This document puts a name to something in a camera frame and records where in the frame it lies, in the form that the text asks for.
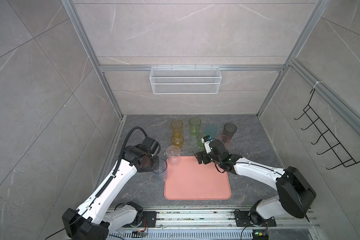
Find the blue plastic cup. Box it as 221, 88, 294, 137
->
153, 159, 168, 182

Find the pink tray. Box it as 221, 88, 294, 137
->
164, 156, 232, 200

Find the clear plastic cup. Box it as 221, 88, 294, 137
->
165, 146, 181, 167

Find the tall green plastic cup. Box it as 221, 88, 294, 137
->
189, 117, 202, 137

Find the tall yellow plastic cup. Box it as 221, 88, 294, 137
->
170, 120, 184, 136

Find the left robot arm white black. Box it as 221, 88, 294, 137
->
62, 127, 161, 240

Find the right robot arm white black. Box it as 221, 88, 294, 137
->
195, 136, 317, 226

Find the short green plastic cup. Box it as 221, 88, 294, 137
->
197, 133, 205, 149

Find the pink plastic cup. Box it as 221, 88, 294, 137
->
218, 135, 231, 149

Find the teal plastic cup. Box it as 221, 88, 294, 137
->
205, 124, 218, 139

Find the dark grey plastic cup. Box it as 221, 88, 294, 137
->
223, 123, 237, 140

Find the short yellow plastic cup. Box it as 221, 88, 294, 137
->
171, 135, 184, 150

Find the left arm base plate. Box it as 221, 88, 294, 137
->
138, 211, 158, 228

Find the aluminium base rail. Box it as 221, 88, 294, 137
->
107, 206, 326, 240

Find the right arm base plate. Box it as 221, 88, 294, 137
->
233, 210, 277, 227

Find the white wire mesh basket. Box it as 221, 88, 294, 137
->
150, 67, 222, 95

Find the black wire hook rack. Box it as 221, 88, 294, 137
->
294, 89, 360, 170

